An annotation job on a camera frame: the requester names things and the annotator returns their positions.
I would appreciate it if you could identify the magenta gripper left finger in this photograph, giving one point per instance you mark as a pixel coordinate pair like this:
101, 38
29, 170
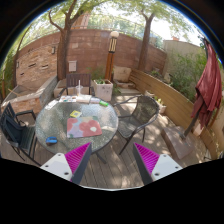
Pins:
70, 166

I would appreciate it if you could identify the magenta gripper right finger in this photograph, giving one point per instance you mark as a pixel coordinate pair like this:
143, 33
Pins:
153, 166

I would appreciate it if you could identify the floral mouse pad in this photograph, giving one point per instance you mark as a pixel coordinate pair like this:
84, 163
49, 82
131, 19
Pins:
83, 127

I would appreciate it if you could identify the stone umbrella base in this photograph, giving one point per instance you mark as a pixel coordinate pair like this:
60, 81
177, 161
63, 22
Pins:
178, 147

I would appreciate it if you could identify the round glass patio table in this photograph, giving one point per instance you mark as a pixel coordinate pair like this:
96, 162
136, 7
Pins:
63, 126

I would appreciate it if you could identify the wicker chair on right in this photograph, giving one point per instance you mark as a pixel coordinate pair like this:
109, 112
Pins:
145, 113

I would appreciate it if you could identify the black chair on left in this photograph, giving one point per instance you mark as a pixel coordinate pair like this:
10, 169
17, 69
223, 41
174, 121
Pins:
20, 136

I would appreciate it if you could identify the wooden curved fence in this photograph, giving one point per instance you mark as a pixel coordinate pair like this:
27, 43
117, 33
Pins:
178, 108

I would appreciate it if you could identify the open book on table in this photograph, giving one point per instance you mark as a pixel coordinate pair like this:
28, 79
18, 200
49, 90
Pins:
74, 98

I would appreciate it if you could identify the green marker pen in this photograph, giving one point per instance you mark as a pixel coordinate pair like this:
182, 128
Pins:
102, 103

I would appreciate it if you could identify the clear plastic cup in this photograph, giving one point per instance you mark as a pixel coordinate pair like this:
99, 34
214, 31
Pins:
79, 88

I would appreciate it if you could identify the white square planter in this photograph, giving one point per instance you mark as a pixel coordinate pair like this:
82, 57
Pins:
103, 89

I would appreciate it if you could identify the brown chair behind table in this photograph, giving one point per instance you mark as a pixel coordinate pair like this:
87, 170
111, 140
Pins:
75, 79

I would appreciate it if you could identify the folded red patio umbrella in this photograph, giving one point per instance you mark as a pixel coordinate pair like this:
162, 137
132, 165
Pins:
208, 91

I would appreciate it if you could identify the right tree trunk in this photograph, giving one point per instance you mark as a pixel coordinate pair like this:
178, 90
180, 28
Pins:
145, 41

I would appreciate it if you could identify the tree trunk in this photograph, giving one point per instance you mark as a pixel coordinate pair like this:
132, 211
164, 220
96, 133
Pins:
145, 41
75, 10

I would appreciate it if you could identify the left tree trunk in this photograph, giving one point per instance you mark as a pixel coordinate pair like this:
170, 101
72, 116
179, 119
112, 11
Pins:
75, 10

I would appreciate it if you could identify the white wall box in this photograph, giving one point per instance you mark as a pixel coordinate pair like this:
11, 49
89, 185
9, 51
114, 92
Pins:
72, 66

